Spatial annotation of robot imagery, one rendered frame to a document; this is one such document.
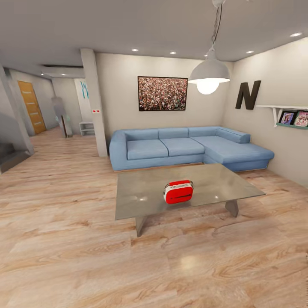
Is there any radio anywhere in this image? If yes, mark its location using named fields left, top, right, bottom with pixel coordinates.
left=163, top=181, right=193, bottom=204

